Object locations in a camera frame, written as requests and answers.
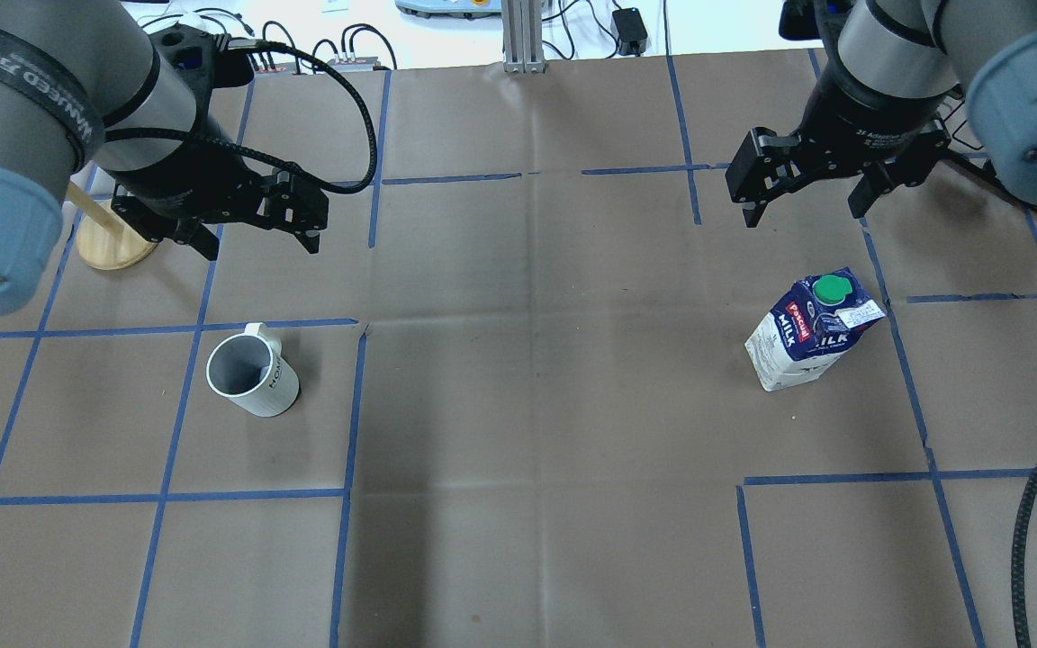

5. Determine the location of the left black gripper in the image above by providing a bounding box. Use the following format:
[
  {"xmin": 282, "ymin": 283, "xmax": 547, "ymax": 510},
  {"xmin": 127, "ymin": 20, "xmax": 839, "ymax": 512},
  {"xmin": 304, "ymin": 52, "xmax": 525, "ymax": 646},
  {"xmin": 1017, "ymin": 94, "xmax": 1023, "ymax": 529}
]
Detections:
[{"xmin": 110, "ymin": 135, "xmax": 329, "ymax": 261}]

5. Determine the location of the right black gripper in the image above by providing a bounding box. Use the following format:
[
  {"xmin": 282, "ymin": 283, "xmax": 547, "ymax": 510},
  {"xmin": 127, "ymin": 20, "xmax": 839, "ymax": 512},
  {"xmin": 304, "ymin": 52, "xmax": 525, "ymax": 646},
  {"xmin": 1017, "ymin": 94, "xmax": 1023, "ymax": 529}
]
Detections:
[{"xmin": 726, "ymin": 76, "xmax": 951, "ymax": 229}]

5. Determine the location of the white ceramic mug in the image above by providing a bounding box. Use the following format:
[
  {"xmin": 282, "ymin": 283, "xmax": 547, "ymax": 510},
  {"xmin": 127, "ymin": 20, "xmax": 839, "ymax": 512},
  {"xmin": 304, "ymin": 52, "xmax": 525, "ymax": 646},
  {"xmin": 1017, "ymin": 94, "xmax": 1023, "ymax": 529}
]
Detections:
[{"xmin": 205, "ymin": 321, "xmax": 301, "ymax": 418}]

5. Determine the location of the blue white milk carton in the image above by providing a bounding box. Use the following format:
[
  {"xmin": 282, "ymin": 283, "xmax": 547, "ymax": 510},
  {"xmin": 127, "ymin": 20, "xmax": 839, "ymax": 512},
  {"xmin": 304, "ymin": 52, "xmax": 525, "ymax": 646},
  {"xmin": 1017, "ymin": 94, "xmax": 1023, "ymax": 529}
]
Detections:
[{"xmin": 744, "ymin": 267, "xmax": 888, "ymax": 392}]

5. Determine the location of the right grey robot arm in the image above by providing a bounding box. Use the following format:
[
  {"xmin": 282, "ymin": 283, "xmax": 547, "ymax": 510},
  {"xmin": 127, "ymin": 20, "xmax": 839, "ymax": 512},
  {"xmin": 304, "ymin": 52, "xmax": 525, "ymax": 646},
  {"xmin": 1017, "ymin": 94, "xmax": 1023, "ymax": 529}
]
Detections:
[{"xmin": 726, "ymin": 1, "xmax": 1037, "ymax": 227}]

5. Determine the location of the wooden mug tree stand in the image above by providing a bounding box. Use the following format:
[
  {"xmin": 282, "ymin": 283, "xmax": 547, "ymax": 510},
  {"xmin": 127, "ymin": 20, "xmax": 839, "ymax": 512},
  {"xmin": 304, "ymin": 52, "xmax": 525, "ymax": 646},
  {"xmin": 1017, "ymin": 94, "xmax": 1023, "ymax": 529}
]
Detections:
[{"xmin": 66, "ymin": 182, "xmax": 159, "ymax": 271}]

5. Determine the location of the black power adapter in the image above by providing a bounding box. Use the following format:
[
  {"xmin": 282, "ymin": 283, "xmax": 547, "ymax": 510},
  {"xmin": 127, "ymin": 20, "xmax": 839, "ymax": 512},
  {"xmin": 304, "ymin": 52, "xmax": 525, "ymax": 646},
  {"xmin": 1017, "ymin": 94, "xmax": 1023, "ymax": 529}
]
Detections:
[{"xmin": 610, "ymin": 7, "xmax": 649, "ymax": 57}]

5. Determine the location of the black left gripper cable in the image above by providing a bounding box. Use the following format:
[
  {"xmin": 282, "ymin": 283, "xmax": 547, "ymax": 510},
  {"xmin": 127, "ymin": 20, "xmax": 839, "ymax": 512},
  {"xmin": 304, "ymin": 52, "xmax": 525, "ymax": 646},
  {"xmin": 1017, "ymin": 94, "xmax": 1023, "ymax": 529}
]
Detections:
[{"xmin": 104, "ymin": 36, "xmax": 382, "ymax": 195}]

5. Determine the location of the aluminium frame post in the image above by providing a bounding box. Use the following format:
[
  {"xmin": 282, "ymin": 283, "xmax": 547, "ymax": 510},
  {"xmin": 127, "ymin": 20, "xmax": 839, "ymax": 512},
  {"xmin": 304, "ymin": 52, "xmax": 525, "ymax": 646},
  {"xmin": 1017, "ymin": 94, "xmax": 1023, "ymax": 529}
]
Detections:
[{"xmin": 500, "ymin": 0, "xmax": 546, "ymax": 74}]

